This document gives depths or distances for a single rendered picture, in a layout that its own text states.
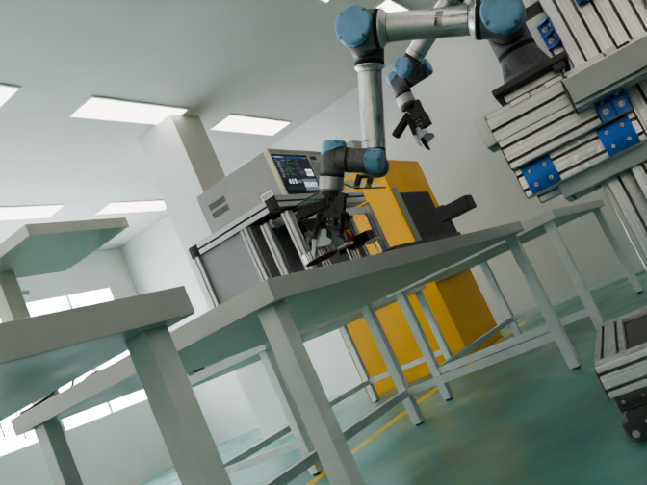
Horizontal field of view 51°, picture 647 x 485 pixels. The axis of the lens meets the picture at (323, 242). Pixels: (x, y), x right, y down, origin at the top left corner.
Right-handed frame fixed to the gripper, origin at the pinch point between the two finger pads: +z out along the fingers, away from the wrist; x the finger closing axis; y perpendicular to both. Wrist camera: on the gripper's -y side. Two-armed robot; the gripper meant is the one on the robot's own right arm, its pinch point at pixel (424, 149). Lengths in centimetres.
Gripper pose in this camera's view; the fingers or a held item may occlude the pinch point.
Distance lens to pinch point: 291.7
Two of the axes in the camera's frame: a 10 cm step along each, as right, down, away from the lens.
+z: 4.1, 9.0, -1.5
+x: 3.8, -0.2, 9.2
